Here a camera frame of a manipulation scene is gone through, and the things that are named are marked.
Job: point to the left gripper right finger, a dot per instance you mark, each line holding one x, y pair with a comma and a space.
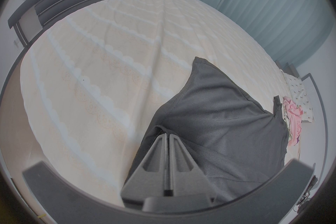
199, 181

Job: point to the grey bedside table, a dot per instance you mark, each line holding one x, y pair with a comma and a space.
287, 69

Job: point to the pink garment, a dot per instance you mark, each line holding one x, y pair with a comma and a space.
294, 115

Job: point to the white printed pillow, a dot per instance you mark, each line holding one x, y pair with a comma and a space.
301, 97

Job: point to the bed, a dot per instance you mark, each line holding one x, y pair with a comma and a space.
105, 60

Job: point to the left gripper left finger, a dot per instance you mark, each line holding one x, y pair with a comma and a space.
136, 181

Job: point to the black garment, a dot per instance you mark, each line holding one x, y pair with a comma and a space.
223, 118

